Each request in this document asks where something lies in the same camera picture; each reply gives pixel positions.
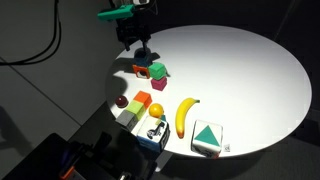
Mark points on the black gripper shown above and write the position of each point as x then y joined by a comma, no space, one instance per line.
131,28

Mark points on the blue block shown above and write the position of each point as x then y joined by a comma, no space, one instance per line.
143,57

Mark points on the pink block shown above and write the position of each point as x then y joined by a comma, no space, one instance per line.
158,83

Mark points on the orange wooden block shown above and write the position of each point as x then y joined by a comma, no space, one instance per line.
142,98

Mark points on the lime green wooden block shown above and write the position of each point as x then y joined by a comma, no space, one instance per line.
135,109

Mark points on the grey wooden block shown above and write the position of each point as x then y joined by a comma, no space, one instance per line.
127,120

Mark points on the black white patterned plush cube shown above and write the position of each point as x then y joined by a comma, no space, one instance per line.
153,134

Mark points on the plush cube with teal triangle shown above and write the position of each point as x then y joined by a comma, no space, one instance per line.
207,137

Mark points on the dark red ball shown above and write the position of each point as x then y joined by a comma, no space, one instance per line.
121,101

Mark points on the yellow orange ball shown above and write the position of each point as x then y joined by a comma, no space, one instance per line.
156,110

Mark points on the yellow banana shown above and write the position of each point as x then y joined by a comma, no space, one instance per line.
182,115

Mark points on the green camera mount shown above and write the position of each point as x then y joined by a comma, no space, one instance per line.
116,13

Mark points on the dark camera stand equipment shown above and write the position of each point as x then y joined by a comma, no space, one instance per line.
76,158

